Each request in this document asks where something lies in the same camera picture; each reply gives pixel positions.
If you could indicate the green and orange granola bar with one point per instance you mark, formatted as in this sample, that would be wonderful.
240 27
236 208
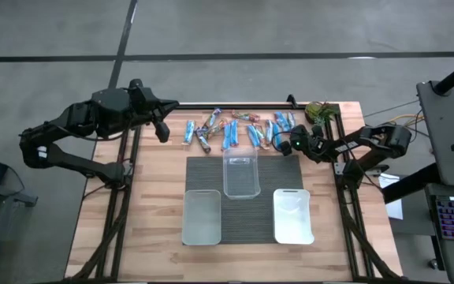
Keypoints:
217 129
261 138

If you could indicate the potted succulent plant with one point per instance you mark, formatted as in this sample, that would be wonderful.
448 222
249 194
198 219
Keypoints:
317 112

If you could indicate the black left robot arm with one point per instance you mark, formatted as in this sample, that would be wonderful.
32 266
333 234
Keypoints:
109 110

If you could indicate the dark woven placemat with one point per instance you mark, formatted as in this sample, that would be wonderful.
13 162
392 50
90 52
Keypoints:
203 173

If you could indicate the grey workstation desk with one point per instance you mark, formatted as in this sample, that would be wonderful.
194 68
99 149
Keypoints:
443 130

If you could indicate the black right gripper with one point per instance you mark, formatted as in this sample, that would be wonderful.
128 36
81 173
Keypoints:
307 144

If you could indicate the frosted translucent plastic bin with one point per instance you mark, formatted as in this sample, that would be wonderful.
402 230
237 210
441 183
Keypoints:
201 221

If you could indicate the white plastic bin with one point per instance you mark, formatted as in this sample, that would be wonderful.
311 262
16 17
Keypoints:
293 221

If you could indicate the clear plastic bin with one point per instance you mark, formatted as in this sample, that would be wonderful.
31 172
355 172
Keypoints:
241 177

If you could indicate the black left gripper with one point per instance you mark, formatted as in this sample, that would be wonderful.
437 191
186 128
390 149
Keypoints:
142 102

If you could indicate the black diagonal strut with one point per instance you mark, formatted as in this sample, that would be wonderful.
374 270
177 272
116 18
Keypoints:
408 185

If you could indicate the black aluminium table frame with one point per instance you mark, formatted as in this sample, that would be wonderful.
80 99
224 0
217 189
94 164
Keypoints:
250 106

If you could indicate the white paper sheet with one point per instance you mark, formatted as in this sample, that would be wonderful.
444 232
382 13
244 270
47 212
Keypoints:
394 209

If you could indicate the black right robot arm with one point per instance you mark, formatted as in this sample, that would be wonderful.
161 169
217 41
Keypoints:
392 138

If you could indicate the light blue granola bar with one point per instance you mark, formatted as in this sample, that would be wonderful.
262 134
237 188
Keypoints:
281 121
269 130

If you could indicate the grey metal corner bracket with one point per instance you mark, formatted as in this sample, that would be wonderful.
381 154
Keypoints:
339 169

